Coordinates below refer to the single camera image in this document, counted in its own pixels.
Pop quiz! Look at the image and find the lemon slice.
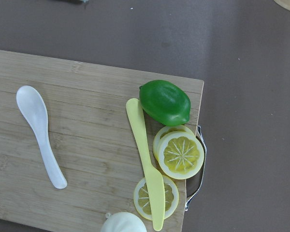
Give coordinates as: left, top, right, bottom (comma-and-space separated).
133, 175, 179, 220
153, 125, 205, 179

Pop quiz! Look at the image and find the upper lemon slice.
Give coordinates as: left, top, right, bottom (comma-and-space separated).
153, 125, 205, 179

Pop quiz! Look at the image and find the green plastic lime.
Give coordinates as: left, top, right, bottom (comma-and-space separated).
139, 80, 191, 127

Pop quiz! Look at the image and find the yellow plastic knife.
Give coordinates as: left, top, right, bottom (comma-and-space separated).
126, 98, 165, 232

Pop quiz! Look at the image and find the lower lemon slice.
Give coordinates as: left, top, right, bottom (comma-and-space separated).
133, 175, 179, 220

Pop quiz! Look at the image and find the white toy steamed bun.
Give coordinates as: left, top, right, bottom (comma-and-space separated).
101, 212, 147, 232

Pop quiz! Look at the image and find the white ceramic spoon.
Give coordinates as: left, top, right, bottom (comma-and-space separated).
16, 86, 67, 189

